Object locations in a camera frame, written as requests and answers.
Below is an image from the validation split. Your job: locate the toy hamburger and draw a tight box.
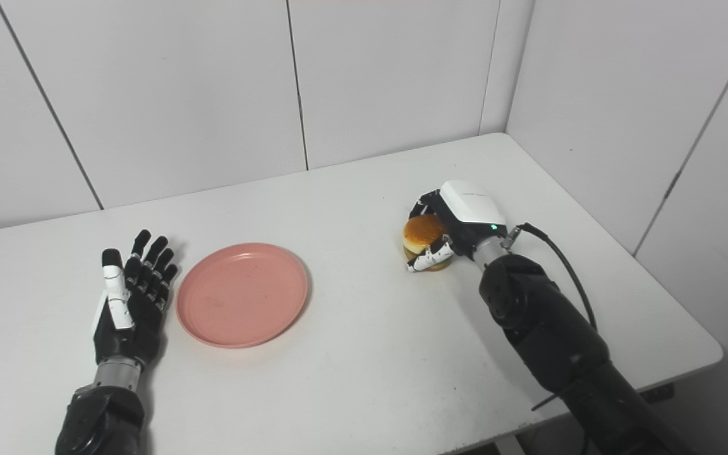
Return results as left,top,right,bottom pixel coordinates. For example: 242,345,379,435
402,214,453,271

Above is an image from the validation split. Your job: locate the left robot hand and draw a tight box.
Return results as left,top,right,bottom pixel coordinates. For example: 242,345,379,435
92,229,179,368

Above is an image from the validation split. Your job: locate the pink round plate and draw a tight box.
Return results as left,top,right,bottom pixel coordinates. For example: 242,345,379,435
176,243,310,349

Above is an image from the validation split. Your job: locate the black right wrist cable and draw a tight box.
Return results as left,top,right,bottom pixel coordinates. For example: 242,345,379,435
502,222,598,455

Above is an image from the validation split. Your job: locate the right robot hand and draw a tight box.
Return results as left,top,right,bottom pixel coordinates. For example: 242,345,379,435
406,180,509,272

